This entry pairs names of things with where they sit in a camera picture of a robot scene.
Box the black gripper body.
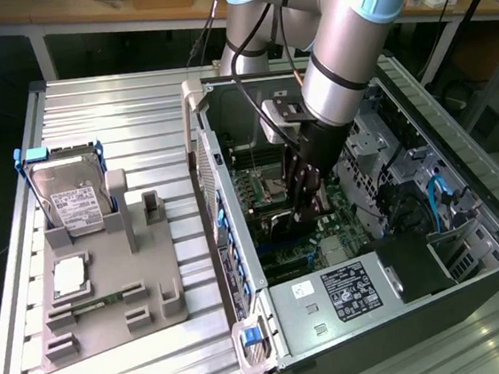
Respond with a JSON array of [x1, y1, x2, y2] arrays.
[[293, 113, 359, 179]]

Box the CPU socket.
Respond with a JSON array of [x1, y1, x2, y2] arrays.
[[256, 163, 290, 205]]

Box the black RAM slot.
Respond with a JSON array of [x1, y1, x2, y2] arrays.
[[226, 142, 282, 159], [249, 200, 288, 216], [229, 147, 283, 163], [230, 151, 283, 167], [251, 205, 281, 220], [233, 155, 284, 171], [249, 195, 288, 213]]

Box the green Dell motherboard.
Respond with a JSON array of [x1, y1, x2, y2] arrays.
[[226, 132, 376, 287]]

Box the silver chipset heat sink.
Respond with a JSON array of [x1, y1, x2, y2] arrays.
[[318, 234, 353, 268]]

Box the black expansion slot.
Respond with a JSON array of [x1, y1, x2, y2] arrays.
[[264, 260, 318, 285], [259, 250, 313, 271]]

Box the open black PC case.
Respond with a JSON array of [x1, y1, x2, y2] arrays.
[[177, 37, 499, 374]]

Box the black plastic shroud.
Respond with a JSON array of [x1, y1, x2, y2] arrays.
[[355, 228, 462, 311]]

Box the grey power supply unit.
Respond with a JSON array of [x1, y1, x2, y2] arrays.
[[265, 253, 414, 361]]

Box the blue case release latch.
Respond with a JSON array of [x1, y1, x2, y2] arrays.
[[239, 326, 261, 349]]

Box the grey parts rack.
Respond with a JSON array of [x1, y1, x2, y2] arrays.
[[20, 163, 193, 374]]

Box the grey metal disk bay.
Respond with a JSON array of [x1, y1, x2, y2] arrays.
[[423, 212, 499, 288]]

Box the black tripod pole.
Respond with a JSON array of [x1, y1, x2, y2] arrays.
[[408, 0, 499, 85]]

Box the wooden desk with white legs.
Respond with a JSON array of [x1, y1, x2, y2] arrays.
[[392, 0, 499, 87]]

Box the silver hard disk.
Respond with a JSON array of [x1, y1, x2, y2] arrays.
[[21, 142, 108, 242]]

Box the silver CPU chip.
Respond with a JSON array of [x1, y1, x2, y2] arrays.
[[50, 256, 91, 298]]

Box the blue disk caddy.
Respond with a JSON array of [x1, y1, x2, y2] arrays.
[[12, 137, 123, 235]]

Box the long wooden desk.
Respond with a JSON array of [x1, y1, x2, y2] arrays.
[[0, 0, 235, 89]]

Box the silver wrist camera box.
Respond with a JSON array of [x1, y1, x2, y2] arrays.
[[257, 92, 313, 147]]

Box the thin grey wire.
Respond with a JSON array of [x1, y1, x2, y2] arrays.
[[341, 168, 391, 231]]

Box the black wire bundle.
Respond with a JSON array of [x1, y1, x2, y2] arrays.
[[369, 149, 439, 246]]

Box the blue disk data wire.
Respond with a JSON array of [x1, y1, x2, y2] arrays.
[[424, 172, 456, 236]]

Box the black disk power wire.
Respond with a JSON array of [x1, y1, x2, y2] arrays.
[[440, 182, 485, 228]]

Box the black hanging cable with plug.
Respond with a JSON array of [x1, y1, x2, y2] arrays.
[[179, 0, 229, 68]]

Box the grey metal frame bar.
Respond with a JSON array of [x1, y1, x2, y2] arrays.
[[452, 37, 499, 130]]

